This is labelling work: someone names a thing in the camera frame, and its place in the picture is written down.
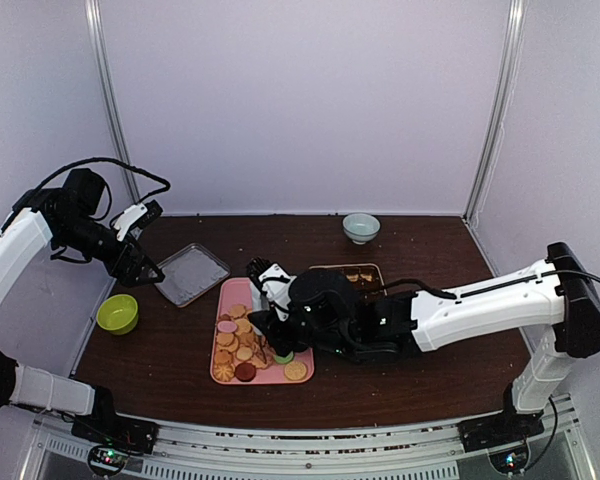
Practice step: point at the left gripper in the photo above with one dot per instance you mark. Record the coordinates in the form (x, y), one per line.
(126, 276)

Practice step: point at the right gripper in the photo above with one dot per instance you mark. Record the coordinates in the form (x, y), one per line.
(264, 320)

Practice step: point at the silver metal tin lid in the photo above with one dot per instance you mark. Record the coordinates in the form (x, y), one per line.
(190, 273)

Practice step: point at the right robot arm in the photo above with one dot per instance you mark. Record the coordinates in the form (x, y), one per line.
(556, 293)

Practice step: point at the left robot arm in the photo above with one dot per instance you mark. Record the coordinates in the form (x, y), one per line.
(60, 243)

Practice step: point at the green round cookie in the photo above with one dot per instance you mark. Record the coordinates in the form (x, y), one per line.
(283, 360)

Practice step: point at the yellow round cookie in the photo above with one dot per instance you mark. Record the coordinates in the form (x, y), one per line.
(295, 371)

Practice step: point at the green bowl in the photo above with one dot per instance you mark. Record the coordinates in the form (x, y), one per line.
(118, 315)

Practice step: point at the pink tray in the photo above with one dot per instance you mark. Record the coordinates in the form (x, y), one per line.
(236, 302)

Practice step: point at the pink round cookie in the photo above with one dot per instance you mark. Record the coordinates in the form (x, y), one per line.
(226, 326)

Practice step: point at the swirl butter cookie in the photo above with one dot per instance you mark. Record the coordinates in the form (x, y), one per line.
(223, 373)

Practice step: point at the gold cookie tin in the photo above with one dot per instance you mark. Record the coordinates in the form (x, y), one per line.
(365, 277)

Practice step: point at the pale blue ceramic bowl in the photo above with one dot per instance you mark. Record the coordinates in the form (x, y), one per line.
(361, 228)

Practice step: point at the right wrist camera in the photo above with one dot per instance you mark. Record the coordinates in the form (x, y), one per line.
(322, 298)

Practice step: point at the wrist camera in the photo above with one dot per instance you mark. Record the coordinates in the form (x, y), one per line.
(87, 188)
(322, 298)

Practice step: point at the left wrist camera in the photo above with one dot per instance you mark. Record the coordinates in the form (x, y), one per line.
(87, 188)

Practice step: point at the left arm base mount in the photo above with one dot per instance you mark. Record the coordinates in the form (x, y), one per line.
(127, 434)

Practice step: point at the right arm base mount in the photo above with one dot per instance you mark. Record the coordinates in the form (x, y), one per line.
(498, 429)

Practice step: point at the aluminium corner post left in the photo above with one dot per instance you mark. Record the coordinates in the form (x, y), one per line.
(97, 38)

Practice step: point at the aluminium corner post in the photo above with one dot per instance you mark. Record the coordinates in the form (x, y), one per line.
(502, 97)
(97, 38)

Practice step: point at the aluminium corner post right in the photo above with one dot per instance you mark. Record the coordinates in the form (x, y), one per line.
(502, 97)

